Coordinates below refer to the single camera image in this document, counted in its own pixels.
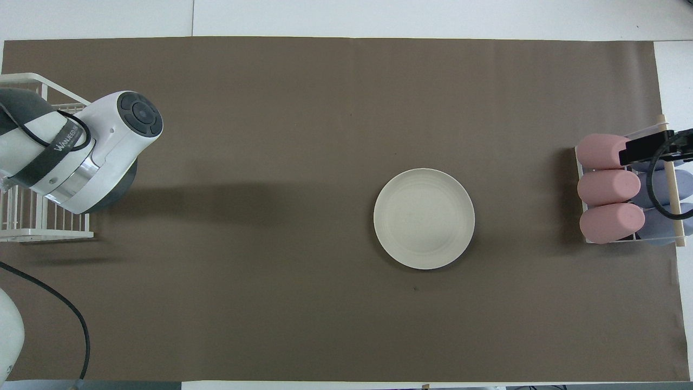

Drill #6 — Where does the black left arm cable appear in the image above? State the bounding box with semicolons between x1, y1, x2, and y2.
0;103;94;383

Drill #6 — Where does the pink plastic cup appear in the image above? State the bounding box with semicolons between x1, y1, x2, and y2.
576;134;631;168
577;170;641;206
579;203;646;244

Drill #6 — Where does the brown table mat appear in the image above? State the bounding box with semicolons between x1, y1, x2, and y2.
0;37;691;382

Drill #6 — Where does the blue plastic cup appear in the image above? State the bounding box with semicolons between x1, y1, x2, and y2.
636;170;693;207
631;160;672;174
639;203;693;247

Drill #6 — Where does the cup rack with wooden rod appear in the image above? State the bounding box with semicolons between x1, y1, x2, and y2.
574;114;687;248

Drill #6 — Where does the cream round plate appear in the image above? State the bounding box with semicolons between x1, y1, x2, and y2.
373;168;476;270

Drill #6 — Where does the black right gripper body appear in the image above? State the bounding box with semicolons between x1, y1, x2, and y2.
619;129;693;166

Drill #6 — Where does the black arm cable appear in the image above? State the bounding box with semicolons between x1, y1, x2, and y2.
647;133;693;220
0;103;94;383

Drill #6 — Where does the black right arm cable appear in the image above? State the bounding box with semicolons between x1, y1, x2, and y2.
647;133;693;220

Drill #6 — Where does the white wire dish rack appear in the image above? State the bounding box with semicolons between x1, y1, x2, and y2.
0;73;97;243

